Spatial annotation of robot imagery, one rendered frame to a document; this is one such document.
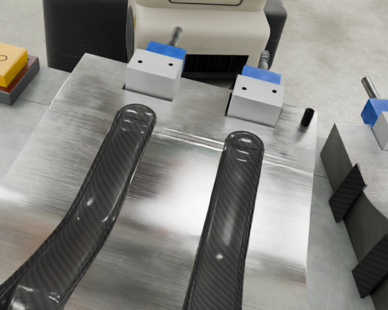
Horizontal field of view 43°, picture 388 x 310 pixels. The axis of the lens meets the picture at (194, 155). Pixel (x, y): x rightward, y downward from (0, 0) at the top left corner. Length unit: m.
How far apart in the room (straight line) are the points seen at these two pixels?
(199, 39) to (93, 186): 0.44
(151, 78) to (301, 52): 1.91
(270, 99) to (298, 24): 2.11
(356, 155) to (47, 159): 0.32
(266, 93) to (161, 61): 0.11
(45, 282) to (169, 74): 0.25
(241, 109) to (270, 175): 0.08
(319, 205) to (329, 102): 1.57
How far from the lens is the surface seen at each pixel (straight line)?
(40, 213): 0.41
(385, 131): 0.59
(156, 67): 0.50
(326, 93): 2.17
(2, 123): 0.61
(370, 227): 0.52
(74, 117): 0.49
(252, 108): 0.50
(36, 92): 0.65
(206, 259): 0.40
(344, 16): 2.79
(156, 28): 0.80
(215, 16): 0.84
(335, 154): 0.59
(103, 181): 0.44
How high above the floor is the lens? 1.21
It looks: 45 degrees down
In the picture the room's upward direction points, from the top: 12 degrees clockwise
